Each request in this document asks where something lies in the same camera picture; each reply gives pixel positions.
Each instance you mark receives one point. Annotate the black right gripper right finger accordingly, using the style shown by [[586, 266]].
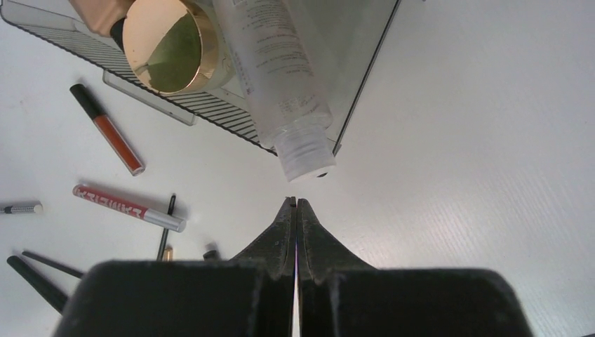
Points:
[[342, 295]]

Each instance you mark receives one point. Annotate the orange-red lip gloss tube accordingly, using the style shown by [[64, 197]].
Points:
[[109, 131]]

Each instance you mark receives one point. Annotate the thin black angled brush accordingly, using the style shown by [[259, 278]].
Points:
[[54, 264]]

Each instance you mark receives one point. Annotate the red glitter lip gloss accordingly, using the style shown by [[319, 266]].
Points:
[[130, 208]]

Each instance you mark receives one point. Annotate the large black powder brush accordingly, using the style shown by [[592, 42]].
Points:
[[54, 296]]

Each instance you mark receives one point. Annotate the clear plastic bottle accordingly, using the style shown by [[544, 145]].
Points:
[[289, 113]]

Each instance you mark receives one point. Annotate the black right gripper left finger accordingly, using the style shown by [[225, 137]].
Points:
[[250, 294]]

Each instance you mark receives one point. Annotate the checkered eyeliner pencil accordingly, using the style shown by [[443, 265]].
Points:
[[22, 209]]

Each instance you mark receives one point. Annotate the round tan jar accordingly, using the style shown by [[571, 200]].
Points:
[[175, 47]]

